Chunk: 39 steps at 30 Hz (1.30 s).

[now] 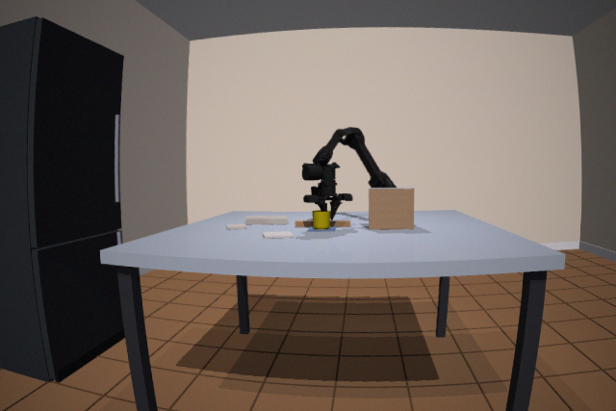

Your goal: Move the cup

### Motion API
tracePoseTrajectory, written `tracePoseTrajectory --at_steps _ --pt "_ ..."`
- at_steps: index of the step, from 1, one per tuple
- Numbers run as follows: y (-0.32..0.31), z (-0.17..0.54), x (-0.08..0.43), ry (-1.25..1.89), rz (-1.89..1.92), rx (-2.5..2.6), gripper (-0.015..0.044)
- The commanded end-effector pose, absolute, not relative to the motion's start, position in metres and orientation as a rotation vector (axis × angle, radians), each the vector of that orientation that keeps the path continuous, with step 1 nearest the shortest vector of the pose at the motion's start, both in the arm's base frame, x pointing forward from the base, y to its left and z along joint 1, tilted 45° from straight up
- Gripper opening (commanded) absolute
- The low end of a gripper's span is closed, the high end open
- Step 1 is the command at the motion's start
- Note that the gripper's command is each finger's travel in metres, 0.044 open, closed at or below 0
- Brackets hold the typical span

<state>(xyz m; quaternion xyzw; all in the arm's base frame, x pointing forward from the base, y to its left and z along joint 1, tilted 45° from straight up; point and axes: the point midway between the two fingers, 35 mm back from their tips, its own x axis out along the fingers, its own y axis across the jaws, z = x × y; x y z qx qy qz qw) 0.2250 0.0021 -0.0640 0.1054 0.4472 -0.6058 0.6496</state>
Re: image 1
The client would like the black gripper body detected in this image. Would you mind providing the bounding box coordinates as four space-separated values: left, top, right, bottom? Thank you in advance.
303 180 353 203

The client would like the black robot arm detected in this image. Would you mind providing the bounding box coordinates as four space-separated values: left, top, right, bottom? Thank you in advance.
302 127 396 188

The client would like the brown wooden bar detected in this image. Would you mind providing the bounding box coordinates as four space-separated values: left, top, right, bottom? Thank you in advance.
295 220 351 227

